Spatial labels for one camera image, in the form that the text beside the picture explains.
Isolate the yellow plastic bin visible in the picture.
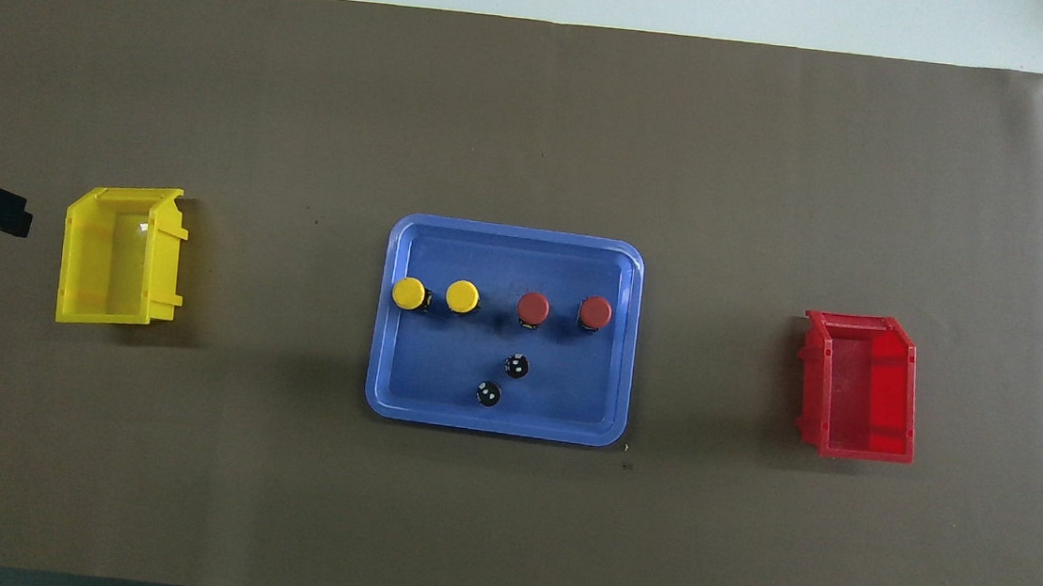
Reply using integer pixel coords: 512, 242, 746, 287
55, 179, 195, 334

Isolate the brown paper table mat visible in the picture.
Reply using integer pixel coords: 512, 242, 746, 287
0, 0, 1043, 586

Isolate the red push button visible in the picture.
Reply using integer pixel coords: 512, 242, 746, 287
576, 294, 615, 335
514, 290, 553, 331

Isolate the red plastic bin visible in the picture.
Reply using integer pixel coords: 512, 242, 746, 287
789, 309, 927, 466

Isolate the blue plastic tray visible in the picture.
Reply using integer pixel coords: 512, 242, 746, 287
361, 210, 648, 451

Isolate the yellow push button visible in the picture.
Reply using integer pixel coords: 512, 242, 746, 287
443, 278, 483, 319
389, 276, 434, 316

